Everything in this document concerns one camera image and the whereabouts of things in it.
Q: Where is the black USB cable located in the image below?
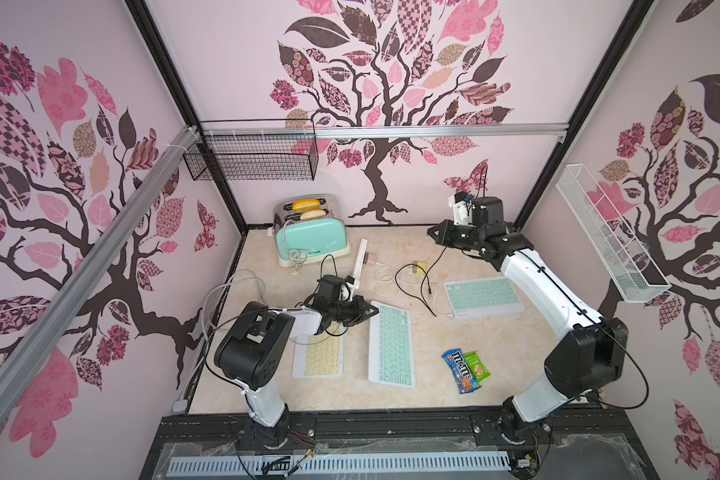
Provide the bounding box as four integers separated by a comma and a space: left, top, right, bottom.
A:
393, 245, 448, 318

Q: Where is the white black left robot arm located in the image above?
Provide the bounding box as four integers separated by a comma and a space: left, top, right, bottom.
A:
213, 275, 379, 430

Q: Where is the white slotted cable duct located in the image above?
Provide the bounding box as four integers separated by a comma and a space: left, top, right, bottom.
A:
164, 451, 510, 479

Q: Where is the green snack packet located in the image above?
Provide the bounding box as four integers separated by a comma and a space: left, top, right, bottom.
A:
464, 352, 491, 383

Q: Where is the aluminium rail back wall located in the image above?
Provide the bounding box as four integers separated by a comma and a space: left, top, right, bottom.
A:
203, 123, 569, 140

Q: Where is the white wire shelf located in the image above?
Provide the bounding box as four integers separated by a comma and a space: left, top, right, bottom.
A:
556, 164, 671, 303

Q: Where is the aluminium rail left wall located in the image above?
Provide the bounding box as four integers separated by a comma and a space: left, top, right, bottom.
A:
0, 126, 199, 425

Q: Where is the white power strip cord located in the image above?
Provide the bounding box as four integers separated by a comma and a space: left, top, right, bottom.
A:
199, 268, 277, 349

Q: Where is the black wire basket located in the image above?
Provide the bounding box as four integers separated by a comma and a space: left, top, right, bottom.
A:
183, 117, 319, 181

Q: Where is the green wireless keyboard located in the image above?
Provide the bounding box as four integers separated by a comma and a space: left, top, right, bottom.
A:
368, 301, 416, 389
443, 276, 525, 320

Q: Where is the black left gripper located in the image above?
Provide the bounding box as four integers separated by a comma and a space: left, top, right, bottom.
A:
328, 296, 378, 327

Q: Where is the aluminium rail wall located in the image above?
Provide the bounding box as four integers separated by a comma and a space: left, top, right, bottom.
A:
203, 123, 569, 140
0, 126, 199, 425

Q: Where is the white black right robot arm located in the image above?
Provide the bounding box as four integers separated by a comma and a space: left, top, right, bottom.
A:
427, 192, 628, 444

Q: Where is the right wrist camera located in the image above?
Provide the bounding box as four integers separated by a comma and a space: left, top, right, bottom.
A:
448, 191, 474, 226

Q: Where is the blue candy bag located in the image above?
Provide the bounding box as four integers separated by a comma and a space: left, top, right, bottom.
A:
442, 349, 480, 394

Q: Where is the mint green toaster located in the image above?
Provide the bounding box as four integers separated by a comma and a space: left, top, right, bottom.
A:
268, 194, 351, 269

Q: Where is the white power strip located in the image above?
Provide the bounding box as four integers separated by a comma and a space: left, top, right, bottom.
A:
346, 238, 368, 300

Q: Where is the white USB cable far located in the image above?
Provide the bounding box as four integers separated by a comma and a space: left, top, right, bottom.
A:
373, 260, 451, 313

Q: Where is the yellow wireless keyboard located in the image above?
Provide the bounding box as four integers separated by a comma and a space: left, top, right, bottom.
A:
291, 333, 343, 379

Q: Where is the yellow USB charger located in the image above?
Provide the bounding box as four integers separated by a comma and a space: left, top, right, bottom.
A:
411, 261, 427, 275

